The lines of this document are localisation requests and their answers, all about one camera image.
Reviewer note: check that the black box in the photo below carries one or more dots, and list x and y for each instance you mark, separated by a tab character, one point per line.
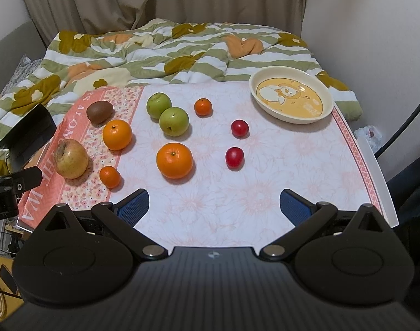
30	134

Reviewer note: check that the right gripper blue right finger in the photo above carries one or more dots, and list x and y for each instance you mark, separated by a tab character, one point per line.
308	219

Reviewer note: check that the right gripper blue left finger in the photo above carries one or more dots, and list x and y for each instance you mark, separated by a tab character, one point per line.
121	217

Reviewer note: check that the large blemished apple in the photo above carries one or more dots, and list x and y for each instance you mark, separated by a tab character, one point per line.
70	159

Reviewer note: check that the patterned grey pillow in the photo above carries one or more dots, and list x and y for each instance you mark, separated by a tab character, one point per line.
24	68

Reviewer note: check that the pink floral table cloth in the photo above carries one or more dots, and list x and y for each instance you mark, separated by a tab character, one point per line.
213	206

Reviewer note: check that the large orange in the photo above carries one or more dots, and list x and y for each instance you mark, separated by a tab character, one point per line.
174	160

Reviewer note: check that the white plastic bag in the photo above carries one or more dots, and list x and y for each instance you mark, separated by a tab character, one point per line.
371	135

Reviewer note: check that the grey sofa backrest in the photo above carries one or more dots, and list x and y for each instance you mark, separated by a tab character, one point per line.
24	40

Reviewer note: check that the medium orange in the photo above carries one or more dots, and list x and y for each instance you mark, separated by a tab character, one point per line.
117	134

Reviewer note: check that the striped floral duvet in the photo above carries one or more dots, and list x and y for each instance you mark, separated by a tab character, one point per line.
160	52

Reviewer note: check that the green apple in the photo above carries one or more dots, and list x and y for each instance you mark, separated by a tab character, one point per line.
174	121
157	104

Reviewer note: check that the red plum front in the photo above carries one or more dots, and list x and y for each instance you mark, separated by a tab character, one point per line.
234	157

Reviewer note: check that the red plum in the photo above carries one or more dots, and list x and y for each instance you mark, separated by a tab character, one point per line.
239	128
234	157

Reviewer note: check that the small mandarin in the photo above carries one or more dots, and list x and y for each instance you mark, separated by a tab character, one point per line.
203	107
110	177

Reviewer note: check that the white folding table edge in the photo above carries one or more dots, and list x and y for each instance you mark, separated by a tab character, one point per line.
384	196

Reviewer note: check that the cream bowl with duck print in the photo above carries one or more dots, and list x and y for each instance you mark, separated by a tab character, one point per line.
291	95

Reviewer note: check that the green apple front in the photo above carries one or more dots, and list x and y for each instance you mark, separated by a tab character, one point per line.
174	121

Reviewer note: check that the brown kiwi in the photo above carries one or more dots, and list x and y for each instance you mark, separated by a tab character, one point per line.
99	111

